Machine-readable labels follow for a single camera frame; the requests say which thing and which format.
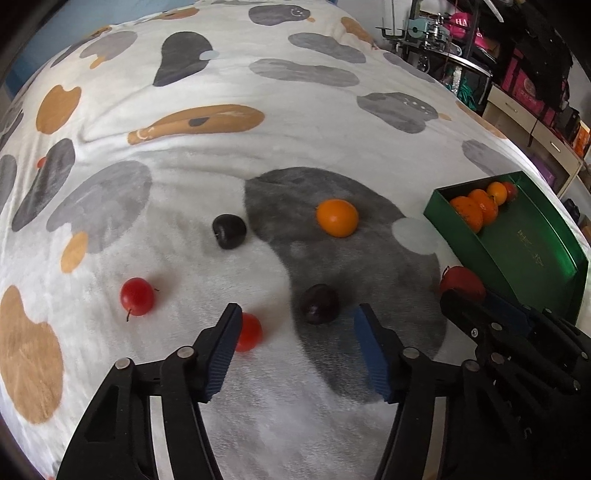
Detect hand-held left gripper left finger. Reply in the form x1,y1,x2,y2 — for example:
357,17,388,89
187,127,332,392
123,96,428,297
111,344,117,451
55,303,243,480

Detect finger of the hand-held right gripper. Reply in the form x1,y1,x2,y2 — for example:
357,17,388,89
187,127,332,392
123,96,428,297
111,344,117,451
484,293,591,363
440,289,583,394

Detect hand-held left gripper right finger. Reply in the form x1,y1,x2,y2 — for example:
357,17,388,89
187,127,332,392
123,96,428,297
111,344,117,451
353,303,522,480

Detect small red plum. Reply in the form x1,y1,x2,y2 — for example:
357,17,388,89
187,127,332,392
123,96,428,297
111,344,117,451
120,277,160,322
235,312,263,353

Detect dark purple plum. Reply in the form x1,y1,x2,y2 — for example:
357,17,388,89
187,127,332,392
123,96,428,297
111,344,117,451
300,283,341,326
212,213,247,250

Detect green cardboard tray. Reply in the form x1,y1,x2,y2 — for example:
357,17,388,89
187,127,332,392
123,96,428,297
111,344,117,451
424,172,591,324

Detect large orange mandarin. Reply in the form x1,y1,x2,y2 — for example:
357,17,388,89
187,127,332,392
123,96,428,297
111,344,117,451
449,196,485,234
468,188,500,226

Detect beige cabinet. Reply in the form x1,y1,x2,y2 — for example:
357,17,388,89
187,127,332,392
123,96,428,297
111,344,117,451
481,84,591,195

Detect white blanket with blob print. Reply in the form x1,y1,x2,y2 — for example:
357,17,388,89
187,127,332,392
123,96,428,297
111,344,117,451
0,0,591,480

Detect pink printed box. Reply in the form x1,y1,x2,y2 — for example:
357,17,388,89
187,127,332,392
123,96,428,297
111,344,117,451
501,46,570,126

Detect teal sewing machine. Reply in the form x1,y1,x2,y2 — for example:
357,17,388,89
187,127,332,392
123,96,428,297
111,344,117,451
376,13,462,52

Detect pink bag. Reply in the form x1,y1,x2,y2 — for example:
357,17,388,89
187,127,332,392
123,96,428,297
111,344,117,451
449,11,484,43

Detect green rope bundle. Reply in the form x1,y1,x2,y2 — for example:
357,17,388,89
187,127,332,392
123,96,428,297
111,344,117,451
455,74,482,112

